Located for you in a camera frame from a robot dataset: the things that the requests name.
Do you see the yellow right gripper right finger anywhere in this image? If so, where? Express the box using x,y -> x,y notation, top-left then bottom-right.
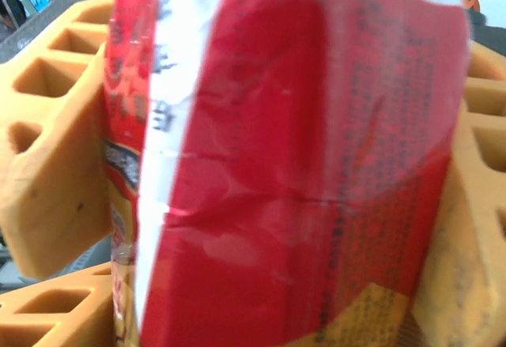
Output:
410,254 -> 506,347

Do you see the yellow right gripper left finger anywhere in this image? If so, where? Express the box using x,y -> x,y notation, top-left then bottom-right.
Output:
0,264 -> 119,347

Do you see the tea bottle red yellow label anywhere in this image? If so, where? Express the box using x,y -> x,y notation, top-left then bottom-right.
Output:
101,0 -> 474,347

